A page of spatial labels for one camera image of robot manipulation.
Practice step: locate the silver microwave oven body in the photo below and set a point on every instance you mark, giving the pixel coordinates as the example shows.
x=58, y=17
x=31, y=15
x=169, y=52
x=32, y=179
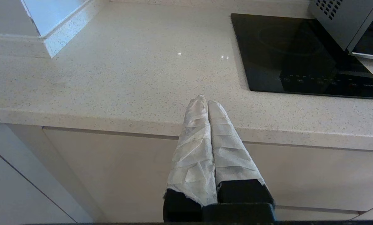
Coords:
x=346, y=18

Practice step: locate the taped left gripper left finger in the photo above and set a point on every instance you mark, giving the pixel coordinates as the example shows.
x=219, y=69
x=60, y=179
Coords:
x=192, y=156

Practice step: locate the white cabinet front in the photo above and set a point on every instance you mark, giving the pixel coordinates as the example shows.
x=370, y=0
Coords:
x=314, y=215
x=11, y=200
x=111, y=172

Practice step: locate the black induction cooktop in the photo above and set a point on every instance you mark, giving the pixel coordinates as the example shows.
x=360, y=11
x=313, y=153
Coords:
x=283, y=53

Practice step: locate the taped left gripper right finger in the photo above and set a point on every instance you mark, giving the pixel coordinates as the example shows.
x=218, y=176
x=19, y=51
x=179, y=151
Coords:
x=230, y=156

